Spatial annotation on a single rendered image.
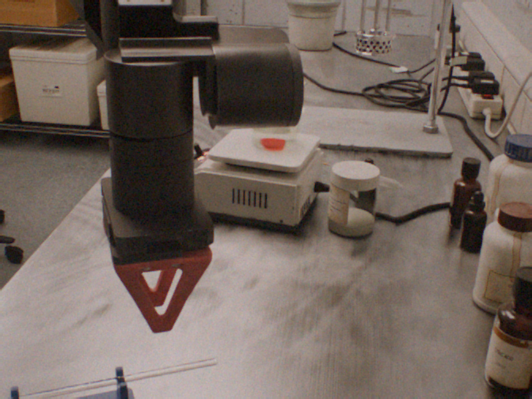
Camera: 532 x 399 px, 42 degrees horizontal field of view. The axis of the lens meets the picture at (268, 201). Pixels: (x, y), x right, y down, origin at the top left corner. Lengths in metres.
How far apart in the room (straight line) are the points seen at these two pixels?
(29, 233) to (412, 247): 1.88
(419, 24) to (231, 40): 2.79
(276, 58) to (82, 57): 2.64
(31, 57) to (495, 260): 2.65
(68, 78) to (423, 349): 2.61
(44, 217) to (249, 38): 2.23
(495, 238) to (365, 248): 0.18
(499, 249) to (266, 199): 0.29
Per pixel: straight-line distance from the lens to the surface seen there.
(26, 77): 3.22
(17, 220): 2.68
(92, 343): 0.68
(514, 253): 0.72
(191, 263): 0.48
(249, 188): 0.86
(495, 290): 0.75
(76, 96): 3.15
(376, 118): 1.29
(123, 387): 0.58
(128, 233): 0.46
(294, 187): 0.84
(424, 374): 0.66
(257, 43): 0.49
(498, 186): 0.87
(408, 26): 3.26
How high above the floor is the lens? 1.15
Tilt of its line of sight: 25 degrees down
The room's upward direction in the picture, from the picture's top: 2 degrees clockwise
